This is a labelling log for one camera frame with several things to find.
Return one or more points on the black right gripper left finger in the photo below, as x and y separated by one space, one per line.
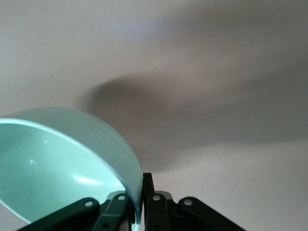
113 216

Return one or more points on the green plastic bowl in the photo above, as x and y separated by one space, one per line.
60 168

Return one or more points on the brown table cover mat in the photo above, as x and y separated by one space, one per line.
192 72

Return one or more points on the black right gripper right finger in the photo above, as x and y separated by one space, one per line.
156 216

